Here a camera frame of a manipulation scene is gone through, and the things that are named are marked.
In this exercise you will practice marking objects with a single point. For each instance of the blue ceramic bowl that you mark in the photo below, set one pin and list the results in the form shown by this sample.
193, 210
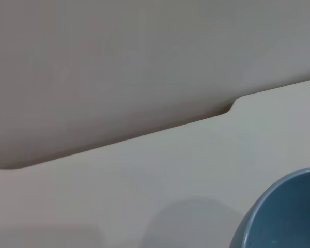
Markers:
286, 214

